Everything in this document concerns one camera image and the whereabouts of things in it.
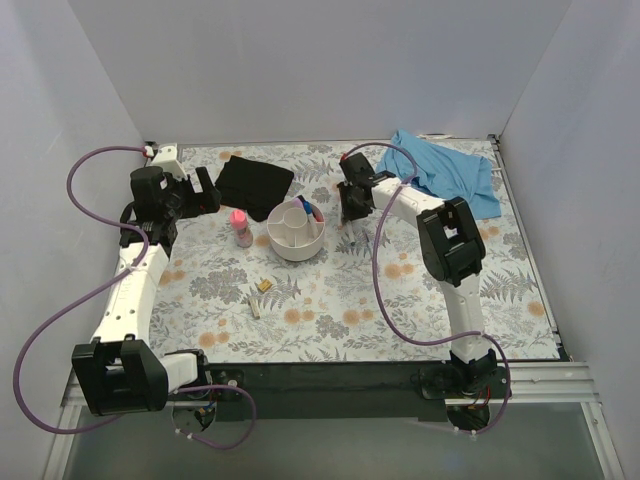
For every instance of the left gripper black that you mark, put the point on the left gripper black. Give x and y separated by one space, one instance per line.
198 198

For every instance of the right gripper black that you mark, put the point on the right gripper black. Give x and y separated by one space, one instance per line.
351 201

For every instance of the green capped white marker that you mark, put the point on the green capped white marker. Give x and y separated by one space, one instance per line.
351 233

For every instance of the pink capped small bottle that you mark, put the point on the pink capped small bottle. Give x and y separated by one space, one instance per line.
240 226

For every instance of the blue capped white marker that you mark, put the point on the blue capped white marker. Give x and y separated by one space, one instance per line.
311 220

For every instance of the purple highlighter pink cap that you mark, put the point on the purple highlighter pink cap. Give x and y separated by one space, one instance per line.
301 202

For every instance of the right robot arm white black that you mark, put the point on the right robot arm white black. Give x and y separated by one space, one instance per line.
452 251

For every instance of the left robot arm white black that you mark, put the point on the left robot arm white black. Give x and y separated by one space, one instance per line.
117 371

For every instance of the black folded cloth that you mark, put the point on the black folded cloth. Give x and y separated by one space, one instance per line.
253 186

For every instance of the white round divided organizer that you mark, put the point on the white round divided organizer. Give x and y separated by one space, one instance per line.
289 234

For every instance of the blue cloth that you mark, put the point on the blue cloth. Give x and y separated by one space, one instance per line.
447 173

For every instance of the floral patterned table mat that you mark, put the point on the floral patterned table mat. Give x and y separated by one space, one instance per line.
347 303

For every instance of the gold binder clip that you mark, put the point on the gold binder clip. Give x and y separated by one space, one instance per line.
264 286

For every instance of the small beige eraser stick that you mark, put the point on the small beige eraser stick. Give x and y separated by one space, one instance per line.
254 306

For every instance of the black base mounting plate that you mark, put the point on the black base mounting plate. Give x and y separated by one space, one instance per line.
350 390

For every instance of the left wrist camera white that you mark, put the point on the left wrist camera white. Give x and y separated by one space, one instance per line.
166 157

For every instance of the aluminium frame rail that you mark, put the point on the aluminium frame rail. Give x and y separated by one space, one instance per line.
552 382

